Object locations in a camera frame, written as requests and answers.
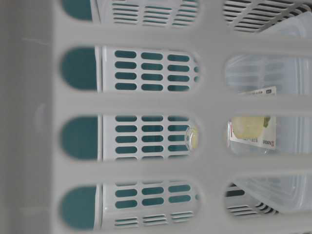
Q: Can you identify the clear plastic food container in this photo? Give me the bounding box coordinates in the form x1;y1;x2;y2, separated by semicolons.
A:
224;12;312;219

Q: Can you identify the clear tape roll edge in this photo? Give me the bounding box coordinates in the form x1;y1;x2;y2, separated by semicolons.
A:
185;127;199;151

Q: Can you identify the white plastic shopping basket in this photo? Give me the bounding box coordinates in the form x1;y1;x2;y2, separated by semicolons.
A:
0;0;312;234

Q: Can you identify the cellophane tape in package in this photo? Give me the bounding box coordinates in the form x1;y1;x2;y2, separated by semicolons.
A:
227;85;277;150

